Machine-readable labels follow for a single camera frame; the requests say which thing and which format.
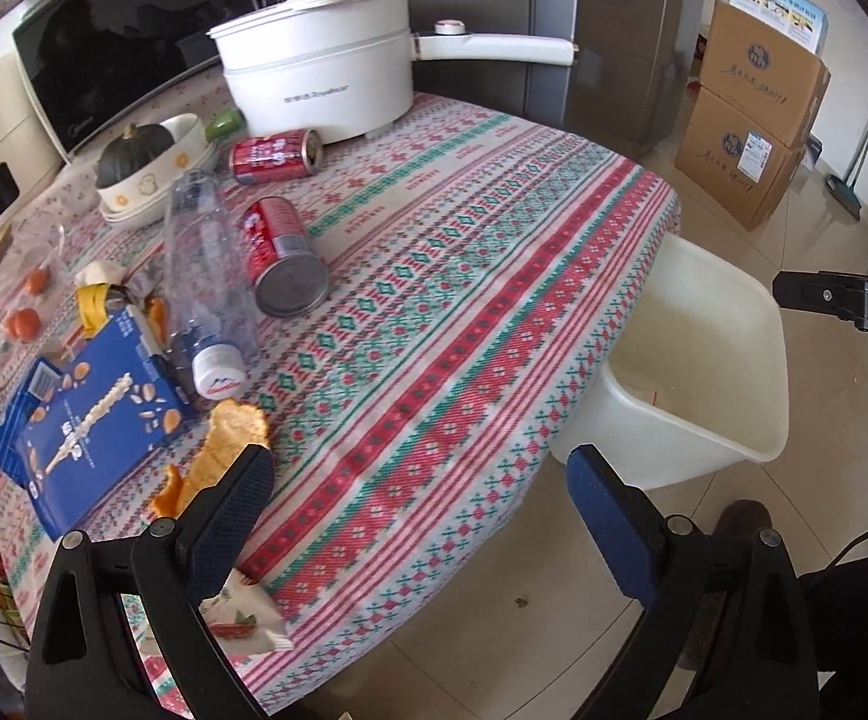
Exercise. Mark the green cucumber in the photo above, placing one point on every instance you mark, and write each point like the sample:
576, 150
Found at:
225, 124

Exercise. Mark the cardboard box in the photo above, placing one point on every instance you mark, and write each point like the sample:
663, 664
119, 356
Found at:
734, 165
764, 75

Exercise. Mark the blue and white leaflet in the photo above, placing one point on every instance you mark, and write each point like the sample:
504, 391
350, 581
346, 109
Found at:
779, 4

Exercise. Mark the white electric pot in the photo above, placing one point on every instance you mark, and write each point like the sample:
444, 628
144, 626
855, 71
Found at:
314, 60

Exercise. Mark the clear plastic bottle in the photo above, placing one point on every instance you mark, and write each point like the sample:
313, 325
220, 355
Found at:
201, 262

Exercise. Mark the red drink can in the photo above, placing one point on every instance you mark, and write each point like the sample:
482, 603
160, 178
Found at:
269, 156
280, 255

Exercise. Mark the green pumpkin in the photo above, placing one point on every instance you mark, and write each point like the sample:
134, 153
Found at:
132, 154

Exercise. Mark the person's brown shoe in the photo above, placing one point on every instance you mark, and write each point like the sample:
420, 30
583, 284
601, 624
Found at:
745, 521

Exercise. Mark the white flower-print bowl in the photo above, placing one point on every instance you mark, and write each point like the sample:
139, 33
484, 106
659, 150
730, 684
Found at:
160, 172

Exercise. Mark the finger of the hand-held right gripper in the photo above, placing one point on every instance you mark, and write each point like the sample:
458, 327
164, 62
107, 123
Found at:
839, 296

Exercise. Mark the broom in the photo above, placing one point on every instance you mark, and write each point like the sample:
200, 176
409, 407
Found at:
850, 180

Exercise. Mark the person's dark trouser leg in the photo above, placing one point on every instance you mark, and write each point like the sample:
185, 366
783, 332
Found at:
862, 637

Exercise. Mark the white plastic bin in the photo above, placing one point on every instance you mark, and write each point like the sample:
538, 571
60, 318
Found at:
704, 345

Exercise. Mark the white crumpled tissue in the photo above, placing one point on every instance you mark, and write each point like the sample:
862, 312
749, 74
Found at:
102, 272

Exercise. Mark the tangerine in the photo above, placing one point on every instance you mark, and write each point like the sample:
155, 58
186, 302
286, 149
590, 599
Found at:
21, 324
35, 283

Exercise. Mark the black microwave oven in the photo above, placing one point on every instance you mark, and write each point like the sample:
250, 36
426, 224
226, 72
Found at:
126, 37

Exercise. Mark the yellow wrapper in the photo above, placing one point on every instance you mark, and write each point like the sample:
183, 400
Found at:
92, 307

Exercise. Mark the small orange peel piece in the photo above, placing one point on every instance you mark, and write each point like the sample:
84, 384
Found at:
156, 315

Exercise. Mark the grey refrigerator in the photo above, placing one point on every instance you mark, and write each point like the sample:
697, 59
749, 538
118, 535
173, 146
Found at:
614, 37

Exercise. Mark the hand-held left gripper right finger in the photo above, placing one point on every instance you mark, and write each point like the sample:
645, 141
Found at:
605, 510

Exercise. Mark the blue paper carton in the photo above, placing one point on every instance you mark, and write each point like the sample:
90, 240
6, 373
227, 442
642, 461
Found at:
104, 420

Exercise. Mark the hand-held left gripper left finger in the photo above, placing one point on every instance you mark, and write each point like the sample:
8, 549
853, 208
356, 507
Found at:
231, 525

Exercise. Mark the printed paper packet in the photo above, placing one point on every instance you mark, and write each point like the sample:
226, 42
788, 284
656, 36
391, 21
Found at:
250, 615

